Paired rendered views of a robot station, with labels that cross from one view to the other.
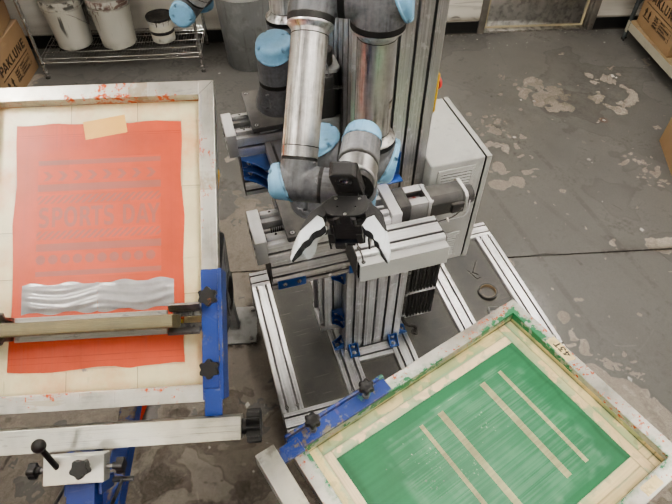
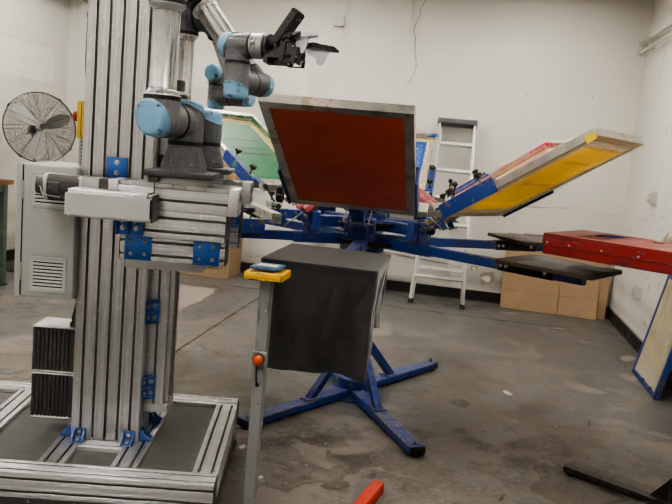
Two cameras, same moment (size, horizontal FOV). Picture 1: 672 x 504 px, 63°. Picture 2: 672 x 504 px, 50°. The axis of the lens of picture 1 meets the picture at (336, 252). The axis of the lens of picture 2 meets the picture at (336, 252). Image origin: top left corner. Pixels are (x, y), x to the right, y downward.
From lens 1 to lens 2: 4.16 m
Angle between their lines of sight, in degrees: 122
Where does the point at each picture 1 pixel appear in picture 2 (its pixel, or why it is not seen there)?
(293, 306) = (176, 457)
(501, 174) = not seen: outside the picture
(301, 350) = (193, 431)
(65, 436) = not seen: hidden behind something
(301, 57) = not seen: hidden behind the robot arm
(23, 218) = (387, 159)
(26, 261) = (386, 172)
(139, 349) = (328, 192)
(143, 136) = (310, 124)
